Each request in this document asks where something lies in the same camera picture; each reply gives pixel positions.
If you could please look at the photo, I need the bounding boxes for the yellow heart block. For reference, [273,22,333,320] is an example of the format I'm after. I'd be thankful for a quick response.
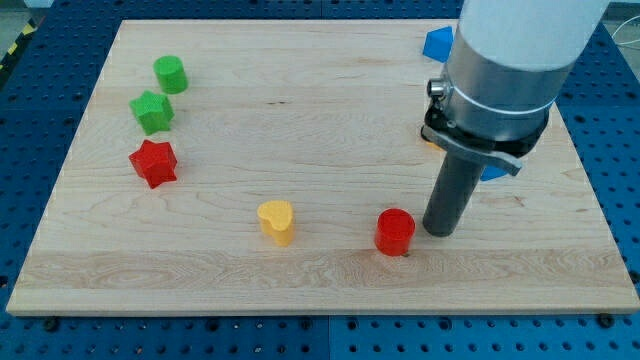
[257,200,295,247]

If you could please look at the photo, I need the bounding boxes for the white cable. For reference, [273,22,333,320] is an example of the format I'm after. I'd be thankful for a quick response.
[610,14,640,51]

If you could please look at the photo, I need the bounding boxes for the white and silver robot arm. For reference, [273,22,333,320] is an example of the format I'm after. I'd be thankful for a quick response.
[422,0,609,175]

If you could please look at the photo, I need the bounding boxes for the light wooden board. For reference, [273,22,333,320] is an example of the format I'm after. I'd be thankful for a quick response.
[7,20,639,316]

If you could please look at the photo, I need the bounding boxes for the green cylinder block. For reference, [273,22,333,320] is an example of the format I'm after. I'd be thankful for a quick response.
[153,55,189,94]

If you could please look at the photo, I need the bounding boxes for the red cylinder block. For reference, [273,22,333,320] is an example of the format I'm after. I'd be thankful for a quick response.
[374,208,416,256]

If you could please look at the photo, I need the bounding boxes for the blue triangular block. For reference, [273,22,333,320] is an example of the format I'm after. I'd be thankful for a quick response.
[422,26,454,63]

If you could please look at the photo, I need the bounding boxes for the green star block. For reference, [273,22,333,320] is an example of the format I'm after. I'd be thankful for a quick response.
[129,90,174,136]

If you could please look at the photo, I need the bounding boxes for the blue block behind arm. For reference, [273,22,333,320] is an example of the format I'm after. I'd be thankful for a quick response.
[480,166,507,182]

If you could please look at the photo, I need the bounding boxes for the yellow block behind arm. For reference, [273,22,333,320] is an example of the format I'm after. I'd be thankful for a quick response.
[426,142,444,151]

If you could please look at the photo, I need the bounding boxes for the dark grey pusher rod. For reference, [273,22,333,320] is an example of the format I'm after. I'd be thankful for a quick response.
[422,154,485,237]

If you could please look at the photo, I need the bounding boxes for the red star block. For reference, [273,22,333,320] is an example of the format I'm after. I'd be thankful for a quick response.
[129,140,177,189]

